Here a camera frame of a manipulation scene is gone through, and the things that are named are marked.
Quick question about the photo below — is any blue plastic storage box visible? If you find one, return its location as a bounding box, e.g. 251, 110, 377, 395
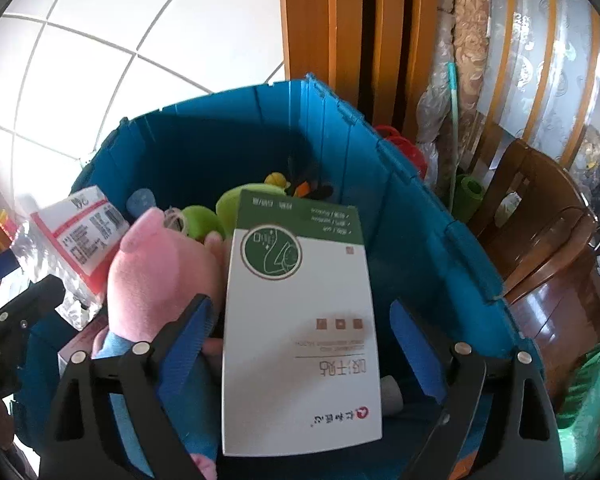
10, 72, 543, 480

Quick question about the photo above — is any green rolled mat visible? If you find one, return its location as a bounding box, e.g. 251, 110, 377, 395
451, 173, 484, 224

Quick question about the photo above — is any red plastic object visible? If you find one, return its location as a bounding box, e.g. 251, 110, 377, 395
372, 124, 429, 182

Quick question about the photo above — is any rolled patterned carpet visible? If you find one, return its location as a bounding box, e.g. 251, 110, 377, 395
416, 0, 492, 183

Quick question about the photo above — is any black and orange toy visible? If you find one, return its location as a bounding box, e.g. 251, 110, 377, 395
286, 162, 336, 201

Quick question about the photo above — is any grey-blue cylinder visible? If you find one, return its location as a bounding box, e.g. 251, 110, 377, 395
126, 188, 157, 216

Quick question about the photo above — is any green plush toy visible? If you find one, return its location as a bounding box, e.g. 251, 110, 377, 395
177, 183, 291, 243

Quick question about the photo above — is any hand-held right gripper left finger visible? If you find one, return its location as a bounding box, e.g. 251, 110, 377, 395
40, 294, 217, 480

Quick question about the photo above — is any wooden door frame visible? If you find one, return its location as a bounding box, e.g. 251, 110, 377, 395
278, 0, 453, 133

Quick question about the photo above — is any silver packet with red label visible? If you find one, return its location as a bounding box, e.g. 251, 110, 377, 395
10, 185, 132, 330

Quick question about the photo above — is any green cloth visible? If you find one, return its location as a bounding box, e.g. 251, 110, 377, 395
554, 329, 600, 480

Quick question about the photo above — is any green stick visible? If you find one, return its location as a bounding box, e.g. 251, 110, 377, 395
446, 61, 462, 212

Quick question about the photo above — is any wooden chair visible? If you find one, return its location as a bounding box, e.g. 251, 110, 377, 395
467, 137, 600, 413

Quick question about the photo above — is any white and green carton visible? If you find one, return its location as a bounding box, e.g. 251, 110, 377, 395
221, 187, 384, 457

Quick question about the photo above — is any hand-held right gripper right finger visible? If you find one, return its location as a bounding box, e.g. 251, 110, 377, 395
390, 300, 566, 480

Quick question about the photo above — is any grey cylinder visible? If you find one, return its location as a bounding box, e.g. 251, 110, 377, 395
379, 375, 405, 417

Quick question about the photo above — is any pink plush pig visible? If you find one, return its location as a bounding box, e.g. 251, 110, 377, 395
91, 206, 227, 480

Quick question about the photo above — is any patterned plastic-wrapped mattress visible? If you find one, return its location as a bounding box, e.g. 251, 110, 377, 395
487, 0, 600, 173

